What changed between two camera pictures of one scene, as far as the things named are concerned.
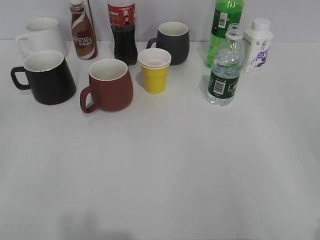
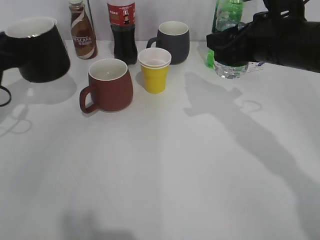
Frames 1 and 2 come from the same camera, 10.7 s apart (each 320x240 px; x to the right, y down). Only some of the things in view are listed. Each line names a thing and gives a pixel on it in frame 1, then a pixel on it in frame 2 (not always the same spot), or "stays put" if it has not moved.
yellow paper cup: [155, 63] stays put
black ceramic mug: [47, 73] to [41, 53]
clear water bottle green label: [227, 64] to [228, 14]
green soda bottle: [226, 12] stays put
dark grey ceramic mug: [174, 37] stays put
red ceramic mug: [110, 87] stays put
